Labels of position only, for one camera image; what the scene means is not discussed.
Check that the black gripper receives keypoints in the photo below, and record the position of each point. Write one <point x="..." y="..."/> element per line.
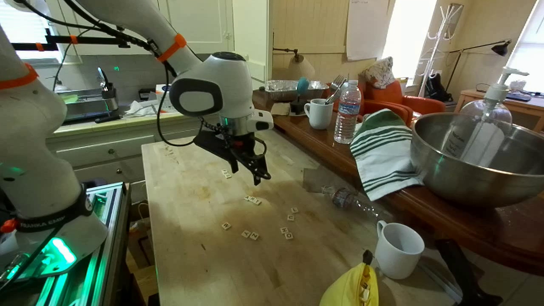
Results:
<point x="244" y="148"/>

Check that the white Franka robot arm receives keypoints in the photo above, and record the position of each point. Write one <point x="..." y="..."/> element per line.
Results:
<point x="34" y="146"/>

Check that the cream letter tile U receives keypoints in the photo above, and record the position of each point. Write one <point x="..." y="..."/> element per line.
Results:
<point x="289" y="216"/>

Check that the cream letter tile Y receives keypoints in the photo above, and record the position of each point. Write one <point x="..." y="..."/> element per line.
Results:
<point x="244" y="233"/>

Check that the cream letter tile N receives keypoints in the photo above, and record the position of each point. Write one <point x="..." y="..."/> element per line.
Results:
<point x="253" y="235"/>

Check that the cream letter tile H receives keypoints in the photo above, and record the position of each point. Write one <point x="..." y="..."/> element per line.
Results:
<point x="282" y="230"/>

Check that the brown cardboard sheet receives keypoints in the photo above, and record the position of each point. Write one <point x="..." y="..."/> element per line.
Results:
<point x="280" y="109"/>

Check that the white ceramic mug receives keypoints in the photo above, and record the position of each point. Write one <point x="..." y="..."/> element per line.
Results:
<point x="319" y="116"/>
<point x="399" y="255"/>

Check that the crushed clear plastic bottle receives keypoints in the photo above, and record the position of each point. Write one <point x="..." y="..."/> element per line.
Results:
<point x="341" y="197"/>

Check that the aluminum foil tray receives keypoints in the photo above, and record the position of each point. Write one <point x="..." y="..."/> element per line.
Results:
<point x="280" y="85"/>

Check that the clear water bottle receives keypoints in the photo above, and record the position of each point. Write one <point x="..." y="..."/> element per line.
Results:
<point x="346" y="112"/>

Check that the gooseneck lamp tan shade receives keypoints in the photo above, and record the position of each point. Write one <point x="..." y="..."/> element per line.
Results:
<point x="299" y="68"/>

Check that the green striped white towel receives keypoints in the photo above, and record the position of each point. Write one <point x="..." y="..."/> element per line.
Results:
<point x="382" y="153"/>

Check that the crumpled white cloth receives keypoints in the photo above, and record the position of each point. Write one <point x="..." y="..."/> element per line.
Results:
<point x="141" y="109"/>

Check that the cream kitchen counter cabinet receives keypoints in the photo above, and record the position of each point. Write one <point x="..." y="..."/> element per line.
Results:
<point x="112" y="150"/>

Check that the yellow banana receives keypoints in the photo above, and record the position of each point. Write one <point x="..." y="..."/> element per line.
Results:
<point x="345" y="289"/>

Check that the patterned cloth bag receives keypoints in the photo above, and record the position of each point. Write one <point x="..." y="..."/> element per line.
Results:
<point x="379" y="71"/>

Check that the aluminum robot stand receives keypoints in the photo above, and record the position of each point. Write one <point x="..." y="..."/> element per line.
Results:
<point x="107" y="243"/>

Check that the black silver dispenser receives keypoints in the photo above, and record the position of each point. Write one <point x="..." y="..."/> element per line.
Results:
<point x="108" y="94"/>

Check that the orange chair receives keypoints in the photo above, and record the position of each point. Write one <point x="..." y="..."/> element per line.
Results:
<point x="421" y="105"/>

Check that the metal dish rack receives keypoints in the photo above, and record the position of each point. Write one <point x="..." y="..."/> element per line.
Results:
<point x="85" y="111"/>

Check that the green sponge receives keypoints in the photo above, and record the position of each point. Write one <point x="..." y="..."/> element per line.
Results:
<point x="68" y="99"/>

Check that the clear plastic sheet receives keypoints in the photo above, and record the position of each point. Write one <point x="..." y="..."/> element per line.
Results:
<point x="438" y="277"/>

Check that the large steel mixing bowl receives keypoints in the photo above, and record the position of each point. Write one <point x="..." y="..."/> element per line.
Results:
<point x="469" y="180"/>

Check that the white coat rack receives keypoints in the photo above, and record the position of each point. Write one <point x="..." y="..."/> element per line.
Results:
<point x="435" y="53"/>

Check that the clear pump dispenser bottle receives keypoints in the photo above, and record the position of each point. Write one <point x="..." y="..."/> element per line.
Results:
<point x="481" y="133"/>

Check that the dark wooden side table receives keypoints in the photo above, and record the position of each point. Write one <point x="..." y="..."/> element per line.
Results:
<point x="486" y="231"/>

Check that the black desk lamp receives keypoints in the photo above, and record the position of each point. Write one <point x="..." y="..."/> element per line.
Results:
<point x="501" y="48"/>

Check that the light wooden desk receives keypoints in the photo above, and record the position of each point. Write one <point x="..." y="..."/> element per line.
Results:
<point x="527" y="111"/>

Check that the cream upper wall cabinet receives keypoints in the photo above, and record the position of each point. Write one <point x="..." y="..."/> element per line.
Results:
<point x="212" y="26"/>

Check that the white wall paper sheet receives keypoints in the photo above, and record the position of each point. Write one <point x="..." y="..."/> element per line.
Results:
<point x="367" y="27"/>

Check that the black camera boom bar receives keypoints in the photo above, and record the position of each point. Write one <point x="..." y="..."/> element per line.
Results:
<point x="85" y="39"/>

